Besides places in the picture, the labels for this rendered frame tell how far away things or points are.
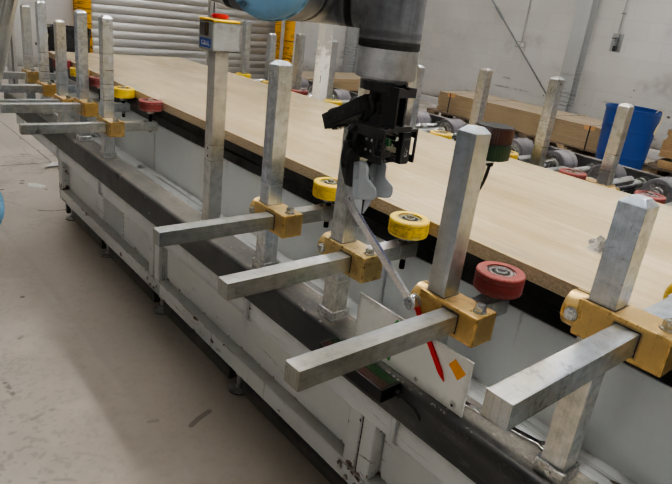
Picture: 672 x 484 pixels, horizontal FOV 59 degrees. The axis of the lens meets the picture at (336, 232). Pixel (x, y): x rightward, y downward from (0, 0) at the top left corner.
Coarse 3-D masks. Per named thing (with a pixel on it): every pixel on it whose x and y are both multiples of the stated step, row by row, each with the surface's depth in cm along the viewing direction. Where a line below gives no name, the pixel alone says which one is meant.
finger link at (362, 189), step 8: (360, 168) 91; (368, 168) 90; (360, 176) 91; (368, 176) 90; (352, 184) 92; (360, 184) 91; (368, 184) 90; (352, 192) 92; (360, 192) 92; (368, 192) 90; (352, 200) 93; (360, 200) 94; (360, 208) 95
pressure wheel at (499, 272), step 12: (480, 264) 98; (492, 264) 98; (504, 264) 99; (480, 276) 95; (492, 276) 93; (504, 276) 94; (516, 276) 95; (480, 288) 95; (492, 288) 94; (504, 288) 93; (516, 288) 94
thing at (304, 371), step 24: (432, 312) 90; (504, 312) 98; (360, 336) 80; (384, 336) 81; (408, 336) 83; (432, 336) 87; (288, 360) 73; (312, 360) 74; (336, 360) 75; (360, 360) 78; (312, 384) 73
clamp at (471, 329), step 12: (420, 288) 96; (432, 300) 93; (444, 300) 92; (456, 300) 92; (468, 300) 93; (456, 312) 90; (468, 312) 89; (492, 312) 90; (456, 324) 90; (468, 324) 88; (480, 324) 88; (492, 324) 90; (456, 336) 90; (468, 336) 89; (480, 336) 89
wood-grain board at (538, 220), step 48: (144, 96) 217; (192, 96) 224; (240, 96) 238; (240, 144) 170; (288, 144) 167; (336, 144) 175; (432, 144) 192; (432, 192) 138; (480, 192) 143; (528, 192) 148; (576, 192) 154; (624, 192) 161; (480, 240) 111; (528, 240) 114; (576, 240) 117; (576, 288) 96
